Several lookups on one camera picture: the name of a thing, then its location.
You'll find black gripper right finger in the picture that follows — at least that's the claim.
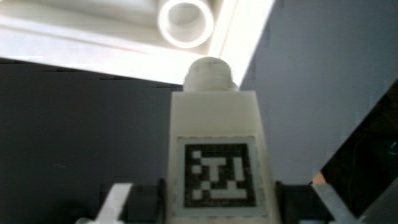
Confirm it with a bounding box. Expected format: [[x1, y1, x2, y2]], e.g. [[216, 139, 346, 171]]
[[275, 182, 349, 224]]

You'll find white square tabletop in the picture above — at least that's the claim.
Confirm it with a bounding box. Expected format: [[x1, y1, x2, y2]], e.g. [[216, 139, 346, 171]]
[[0, 0, 275, 84]]

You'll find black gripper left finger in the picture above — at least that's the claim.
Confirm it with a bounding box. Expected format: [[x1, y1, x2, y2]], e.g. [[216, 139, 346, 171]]
[[76, 179, 164, 224]]

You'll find white table leg with tag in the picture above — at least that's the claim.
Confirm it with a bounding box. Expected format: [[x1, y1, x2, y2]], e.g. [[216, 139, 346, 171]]
[[164, 57, 280, 224]]

